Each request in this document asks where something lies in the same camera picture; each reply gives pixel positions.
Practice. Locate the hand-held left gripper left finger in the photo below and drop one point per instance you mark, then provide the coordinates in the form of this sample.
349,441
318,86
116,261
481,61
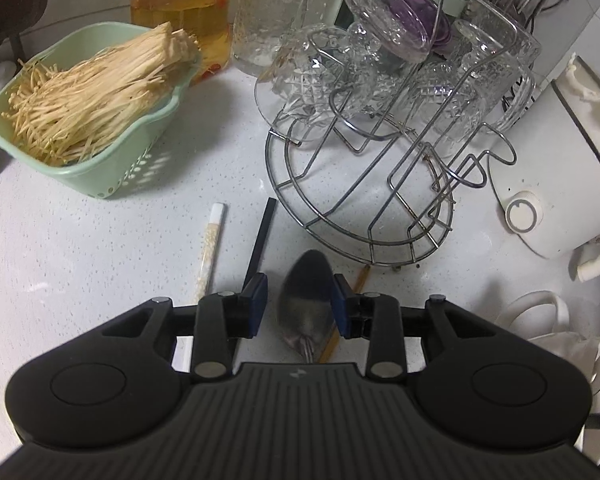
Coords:
260,305

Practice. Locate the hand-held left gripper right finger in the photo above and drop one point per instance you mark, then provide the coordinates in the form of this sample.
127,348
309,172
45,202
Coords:
340,305

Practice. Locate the wooden chopstick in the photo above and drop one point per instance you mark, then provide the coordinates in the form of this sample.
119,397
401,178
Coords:
361,279

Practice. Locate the dark metal spoon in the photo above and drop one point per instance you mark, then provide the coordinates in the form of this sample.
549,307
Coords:
302,300

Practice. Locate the black chopstick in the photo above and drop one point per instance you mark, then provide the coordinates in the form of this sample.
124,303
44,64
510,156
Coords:
262,235

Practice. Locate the white chopstick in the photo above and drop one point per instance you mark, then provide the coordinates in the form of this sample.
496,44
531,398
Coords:
215,230

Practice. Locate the white ceramic mug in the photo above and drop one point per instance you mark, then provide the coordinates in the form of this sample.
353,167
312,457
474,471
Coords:
555,340

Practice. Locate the green plastic basket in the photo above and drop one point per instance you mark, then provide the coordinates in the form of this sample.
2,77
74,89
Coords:
130,170

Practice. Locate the crystal cup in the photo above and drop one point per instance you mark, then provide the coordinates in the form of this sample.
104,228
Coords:
310,80
447,105

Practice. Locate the enoki mushrooms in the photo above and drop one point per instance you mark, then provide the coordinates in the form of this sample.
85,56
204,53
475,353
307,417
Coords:
95,105

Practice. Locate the white electric cooker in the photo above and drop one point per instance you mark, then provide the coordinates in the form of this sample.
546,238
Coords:
570,175

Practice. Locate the stemmed crystal glass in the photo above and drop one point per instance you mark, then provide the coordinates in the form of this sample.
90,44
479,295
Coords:
380,15
500,75

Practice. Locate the tall textured glass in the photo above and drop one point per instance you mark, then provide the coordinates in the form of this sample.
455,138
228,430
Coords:
265,20

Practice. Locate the purple lid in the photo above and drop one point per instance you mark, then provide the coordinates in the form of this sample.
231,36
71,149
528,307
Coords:
420,15

